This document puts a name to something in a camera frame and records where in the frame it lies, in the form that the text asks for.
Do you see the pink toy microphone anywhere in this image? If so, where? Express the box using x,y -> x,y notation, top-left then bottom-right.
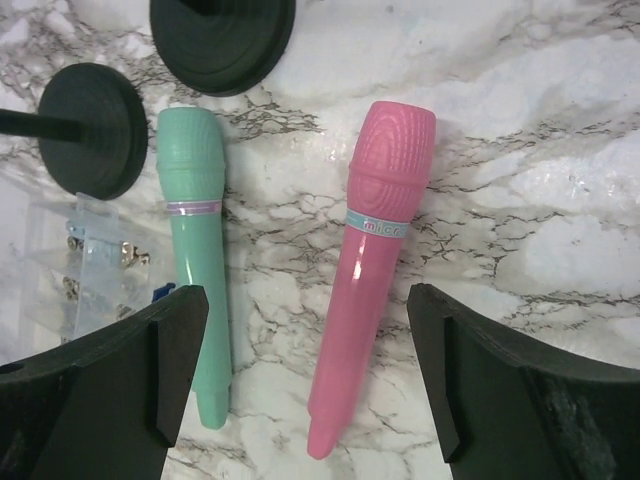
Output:
307,101 -> 436,459

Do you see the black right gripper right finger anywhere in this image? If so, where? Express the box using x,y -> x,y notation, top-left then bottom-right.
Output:
407,284 -> 639,480

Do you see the mint green toy microphone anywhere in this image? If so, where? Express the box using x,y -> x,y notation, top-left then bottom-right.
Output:
156,107 -> 232,430

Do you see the black round-base stand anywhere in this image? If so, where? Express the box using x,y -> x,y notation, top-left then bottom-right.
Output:
1,63 -> 148,200
150,0 -> 296,97

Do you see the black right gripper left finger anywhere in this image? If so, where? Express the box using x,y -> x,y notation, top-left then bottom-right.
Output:
1,286 -> 209,479

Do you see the clear plastic screw box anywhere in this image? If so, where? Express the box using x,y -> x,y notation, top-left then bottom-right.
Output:
20,194 -> 175,346

